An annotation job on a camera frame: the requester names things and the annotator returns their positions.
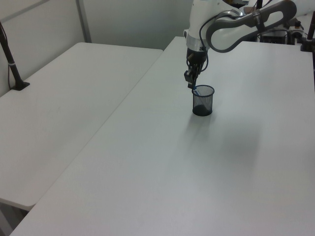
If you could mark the black camera pole with clamp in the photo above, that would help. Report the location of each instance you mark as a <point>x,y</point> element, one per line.
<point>309,37</point>

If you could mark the white marker with blue cap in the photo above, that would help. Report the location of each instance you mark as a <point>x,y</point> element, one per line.
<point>197,92</point>

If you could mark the black camera pole with base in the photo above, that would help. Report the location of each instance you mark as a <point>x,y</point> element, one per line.
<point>12,66</point>

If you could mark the black control box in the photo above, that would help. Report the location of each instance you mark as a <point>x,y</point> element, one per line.
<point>273,37</point>

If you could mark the black mesh pen cup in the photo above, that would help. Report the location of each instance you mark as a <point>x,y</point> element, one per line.
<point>201,110</point>

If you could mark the grey partition frame post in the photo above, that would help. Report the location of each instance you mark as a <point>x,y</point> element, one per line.
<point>83,22</point>

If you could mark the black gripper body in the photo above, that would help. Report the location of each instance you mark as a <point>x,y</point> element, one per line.
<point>195,57</point>

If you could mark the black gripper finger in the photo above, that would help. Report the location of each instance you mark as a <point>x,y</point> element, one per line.
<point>198,72</point>
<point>189,77</point>

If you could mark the grey device with red knob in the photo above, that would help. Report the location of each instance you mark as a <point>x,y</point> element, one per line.
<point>296,32</point>

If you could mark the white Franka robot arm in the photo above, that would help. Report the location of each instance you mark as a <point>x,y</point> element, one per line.
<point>221,37</point>

